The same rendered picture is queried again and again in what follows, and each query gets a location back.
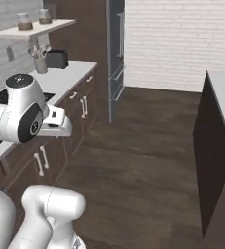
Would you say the grey wall socket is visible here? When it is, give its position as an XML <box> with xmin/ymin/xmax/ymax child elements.
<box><xmin>5</xmin><ymin>45</ymin><xmax>16</xmax><ymax>63</ymax></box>

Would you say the grey pot of kitchen tools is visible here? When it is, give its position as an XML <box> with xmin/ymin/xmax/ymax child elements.
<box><xmin>27</xmin><ymin>41</ymin><xmax>53</xmax><ymax>75</ymax></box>

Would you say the dark brown kitchen island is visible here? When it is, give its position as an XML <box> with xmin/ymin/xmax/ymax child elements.
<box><xmin>192</xmin><ymin>70</ymin><xmax>225</xmax><ymax>249</ymax></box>

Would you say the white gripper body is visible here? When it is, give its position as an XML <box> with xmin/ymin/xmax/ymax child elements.
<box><xmin>38</xmin><ymin>116</ymin><xmax>74</xmax><ymax>138</ymax></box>

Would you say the white cupboard door handle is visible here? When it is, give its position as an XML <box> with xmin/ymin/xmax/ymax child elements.
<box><xmin>39</xmin><ymin>145</ymin><xmax>51</xmax><ymax>170</ymax></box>
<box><xmin>79</xmin><ymin>97</ymin><xmax>86</xmax><ymax>120</ymax></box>
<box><xmin>83</xmin><ymin>95</ymin><xmax>89</xmax><ymax>117</ymax></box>
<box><xmin>33</xmin><ymin>152</ymin><xmax>45</xmax><ymax>178</ymax></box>

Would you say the tall dark brown cupboard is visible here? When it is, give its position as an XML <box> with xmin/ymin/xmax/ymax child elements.
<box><xmin>42</xmin><ymin>0</ymin><xmax>111</xmax><ymax>123</ymax></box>

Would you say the grey steel fridge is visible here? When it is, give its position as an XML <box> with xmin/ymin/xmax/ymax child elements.
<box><xmin>105</xmin><ymin>0</ymin><xmax>127</xmax><ymax>124</ymax></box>

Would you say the glass jar with brown contents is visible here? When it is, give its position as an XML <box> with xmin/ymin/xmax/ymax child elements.
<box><xmin>16</xmin><ymin>12</ymin><xmax>34</xmax><ymax>32</ymax></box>
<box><xmin>37</xmin><ymin>8</ymin><xmax>53</xmax><ymax>26</ymax></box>

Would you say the white wall shelf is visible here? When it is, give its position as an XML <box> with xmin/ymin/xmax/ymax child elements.
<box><xmin>0</xmin><ymin>18</ymin><xmax>77</xmax><ymax>42</ymax></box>

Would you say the dark brown drawer front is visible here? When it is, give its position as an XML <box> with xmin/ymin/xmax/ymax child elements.
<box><xmin>56</xmin><ymin>83</ymin><xmax>87</xmax><ymax>110</ymax></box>
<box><xmin>83</xmin><ymin>70</ymin><xmax>97</xmax><ymax>92</ymax></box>

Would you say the black toaster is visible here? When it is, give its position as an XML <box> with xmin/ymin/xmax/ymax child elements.
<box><xmin>44</xmin><ymin>49</ymin><xmax>70</xmax><ymax>70</ymax></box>

